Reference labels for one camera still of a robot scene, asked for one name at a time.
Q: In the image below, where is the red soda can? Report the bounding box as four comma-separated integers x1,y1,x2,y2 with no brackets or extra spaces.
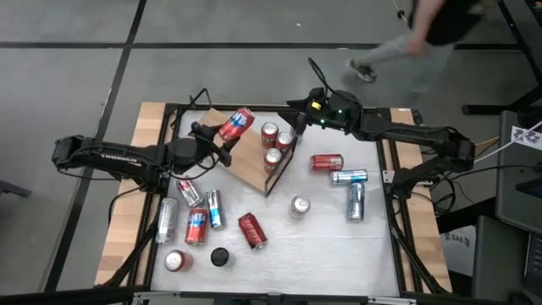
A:
163,249,194,273

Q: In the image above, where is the black desk frame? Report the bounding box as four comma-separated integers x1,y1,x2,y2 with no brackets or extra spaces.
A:
461,0,542,116

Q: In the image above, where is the grey cabinet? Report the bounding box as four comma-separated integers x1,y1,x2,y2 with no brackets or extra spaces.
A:
495,109,542,235

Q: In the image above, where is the red Coca-Cola can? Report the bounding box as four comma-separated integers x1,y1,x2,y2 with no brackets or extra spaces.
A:
237,212,268,250
311,153,345,173

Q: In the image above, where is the red silver slim can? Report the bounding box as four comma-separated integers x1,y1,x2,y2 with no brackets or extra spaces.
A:
176,177,204,208

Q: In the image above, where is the white labelled box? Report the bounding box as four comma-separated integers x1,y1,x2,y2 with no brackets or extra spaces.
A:
440,230,478,277

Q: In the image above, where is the white paper label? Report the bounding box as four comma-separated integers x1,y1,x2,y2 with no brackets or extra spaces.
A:
511,125,542,152

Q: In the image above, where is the dark chair base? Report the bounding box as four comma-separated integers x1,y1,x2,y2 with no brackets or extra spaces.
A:
0,180,33,198

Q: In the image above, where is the blue silver slim can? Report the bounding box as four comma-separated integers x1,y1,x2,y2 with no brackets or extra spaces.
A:
206,189,227,230
347,181,366,223
329,169,368,186

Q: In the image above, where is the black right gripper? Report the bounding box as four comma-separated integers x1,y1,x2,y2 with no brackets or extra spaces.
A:
278,89,363,136

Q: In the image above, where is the white cable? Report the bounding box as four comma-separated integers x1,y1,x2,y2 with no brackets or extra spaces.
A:
473,120,542,164

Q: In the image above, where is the red Fanta can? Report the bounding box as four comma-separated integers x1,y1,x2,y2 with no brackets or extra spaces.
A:
260,121,279,149
263,147,283,175
218,106,256,143
274,130,295,154
184,207,209,246

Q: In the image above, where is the silver aluminium bar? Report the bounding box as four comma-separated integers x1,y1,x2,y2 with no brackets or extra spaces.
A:
130,290,418,305

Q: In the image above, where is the white slim can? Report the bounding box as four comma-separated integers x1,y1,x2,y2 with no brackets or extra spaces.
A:
210,247,235,269
155,197,180,245

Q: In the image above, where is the silver Diet Coke can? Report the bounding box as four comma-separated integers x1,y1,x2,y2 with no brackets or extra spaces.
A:
289,194,312,220

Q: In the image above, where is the grey box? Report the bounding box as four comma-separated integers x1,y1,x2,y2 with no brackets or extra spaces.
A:
471,214,542,304

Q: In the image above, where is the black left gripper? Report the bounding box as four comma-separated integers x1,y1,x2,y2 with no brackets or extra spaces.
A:
167,121,241,169

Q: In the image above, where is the person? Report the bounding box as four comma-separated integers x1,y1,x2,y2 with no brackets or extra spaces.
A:
345,0,499,97

